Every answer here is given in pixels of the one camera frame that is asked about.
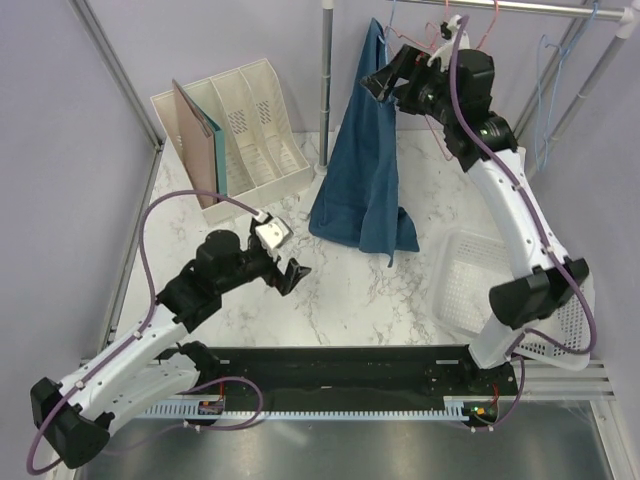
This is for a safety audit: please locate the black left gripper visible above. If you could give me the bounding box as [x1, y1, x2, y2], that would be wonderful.
[217, 240, 310, 294]

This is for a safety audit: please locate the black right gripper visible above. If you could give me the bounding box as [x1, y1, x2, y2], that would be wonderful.
[362, 43, 460, 126]

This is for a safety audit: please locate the blue wire hanger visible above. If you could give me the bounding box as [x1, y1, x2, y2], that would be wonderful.
[382, 0, 397, 64]
[533, 1, 600, 173]

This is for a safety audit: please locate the blue t shirt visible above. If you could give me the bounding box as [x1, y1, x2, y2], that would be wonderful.
[309, 19, 420, 261]

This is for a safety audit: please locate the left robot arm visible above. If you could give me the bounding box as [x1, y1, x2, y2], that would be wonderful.
[30, 220, 311, 469]

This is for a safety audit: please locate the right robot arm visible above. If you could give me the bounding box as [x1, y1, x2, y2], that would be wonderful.
[360, 45, 596, 394]

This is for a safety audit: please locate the white clothes rack foot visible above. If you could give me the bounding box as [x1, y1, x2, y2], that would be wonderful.
[298, 124, 346, 219]

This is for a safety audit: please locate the white plastic file organizer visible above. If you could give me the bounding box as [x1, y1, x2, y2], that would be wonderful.
[151, 59, 313, 207]

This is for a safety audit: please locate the teal folder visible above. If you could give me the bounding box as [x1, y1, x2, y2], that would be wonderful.
[201, 110, 228, 195]

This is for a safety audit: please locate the brown cardboard folder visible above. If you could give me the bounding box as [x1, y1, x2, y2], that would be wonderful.
[172, 79, 217, 192]

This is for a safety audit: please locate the white plastic laundry basket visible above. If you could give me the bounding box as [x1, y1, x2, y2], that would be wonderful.
[428, 227, 590, 349]

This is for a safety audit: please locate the metal clothes rack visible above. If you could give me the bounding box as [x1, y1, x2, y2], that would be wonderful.
[313, 0, 630, 181]

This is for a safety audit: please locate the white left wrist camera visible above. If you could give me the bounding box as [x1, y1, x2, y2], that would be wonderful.
[253, 210, 293, 259]

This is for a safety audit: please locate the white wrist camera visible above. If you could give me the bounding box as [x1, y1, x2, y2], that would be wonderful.
[253, 210, 293, 259]
[427, 14, 462, 72]

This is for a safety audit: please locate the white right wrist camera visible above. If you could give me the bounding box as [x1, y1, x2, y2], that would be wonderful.
[427, 14, 462, 72]

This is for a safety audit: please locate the pink wire hanger left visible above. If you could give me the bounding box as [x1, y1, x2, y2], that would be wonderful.
[391, 20, 452, 161]

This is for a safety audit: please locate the pink wire hanger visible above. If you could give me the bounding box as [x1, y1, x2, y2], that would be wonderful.
[476, 0, 500, 50]
[391, 20, 452, 161]

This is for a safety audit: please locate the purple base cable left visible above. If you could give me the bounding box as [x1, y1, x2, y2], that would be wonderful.
[109, 375, 271, 451]

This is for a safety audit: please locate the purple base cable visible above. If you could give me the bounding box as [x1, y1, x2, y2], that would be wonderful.
[109, 375, 271, 451]
[464, 355, 526, 434]

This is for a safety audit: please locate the pink wire hanger right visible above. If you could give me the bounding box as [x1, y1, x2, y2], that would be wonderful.
[476, 0, 500, 50]

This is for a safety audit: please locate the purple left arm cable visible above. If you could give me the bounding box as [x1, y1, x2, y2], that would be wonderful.
[25, 191, 266, 475]

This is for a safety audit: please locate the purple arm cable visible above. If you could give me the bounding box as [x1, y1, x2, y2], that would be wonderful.
[25, 191, 266, 475]
[449, 14, 599, 359]

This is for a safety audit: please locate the white slotted cable duct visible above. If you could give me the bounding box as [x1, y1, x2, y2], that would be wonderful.
[138, 398, 469, 421]

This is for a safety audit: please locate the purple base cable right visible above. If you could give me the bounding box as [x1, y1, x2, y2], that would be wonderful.
[464, 355, 526, 434]

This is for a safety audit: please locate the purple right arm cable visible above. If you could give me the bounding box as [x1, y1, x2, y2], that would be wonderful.
[449, 14, 599, 359]

